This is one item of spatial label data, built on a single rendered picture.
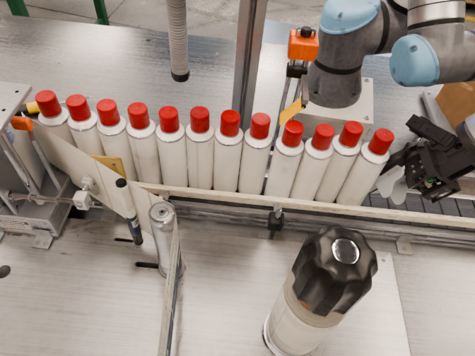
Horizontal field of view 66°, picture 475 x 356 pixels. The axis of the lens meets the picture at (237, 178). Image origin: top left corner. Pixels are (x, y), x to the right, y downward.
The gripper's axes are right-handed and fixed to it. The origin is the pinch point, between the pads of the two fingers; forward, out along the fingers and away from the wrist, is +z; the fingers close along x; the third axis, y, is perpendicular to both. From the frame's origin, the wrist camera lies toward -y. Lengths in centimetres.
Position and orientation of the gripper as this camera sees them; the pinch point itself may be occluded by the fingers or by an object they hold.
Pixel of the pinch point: (374, 186)
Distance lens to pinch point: 78.5
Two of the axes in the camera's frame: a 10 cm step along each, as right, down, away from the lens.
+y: -0.8, 7.8, -6.1
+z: -5.6, 4.8, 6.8
